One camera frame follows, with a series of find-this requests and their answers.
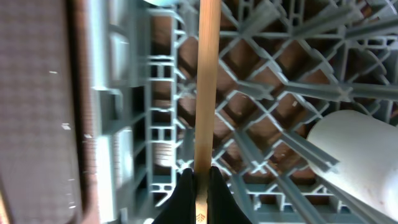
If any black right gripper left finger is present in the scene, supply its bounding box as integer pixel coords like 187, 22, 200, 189
152, 168, 196, 224

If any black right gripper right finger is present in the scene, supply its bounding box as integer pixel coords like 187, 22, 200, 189
207, 166, 251, 224

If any white green cup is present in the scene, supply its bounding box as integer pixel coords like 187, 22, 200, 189
307, 110, 397, 220

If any wooden chopstick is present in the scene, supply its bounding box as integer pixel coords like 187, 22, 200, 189
194, 0, 221, 224

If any light blue bowl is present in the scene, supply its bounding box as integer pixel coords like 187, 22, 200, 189
144, 0, 180, 7

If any grey dishwasher rack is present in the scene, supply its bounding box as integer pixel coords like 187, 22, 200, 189
86, 0, 397, 223

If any dark brown serving tray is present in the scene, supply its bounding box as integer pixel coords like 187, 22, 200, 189
1, 0, 85, 223

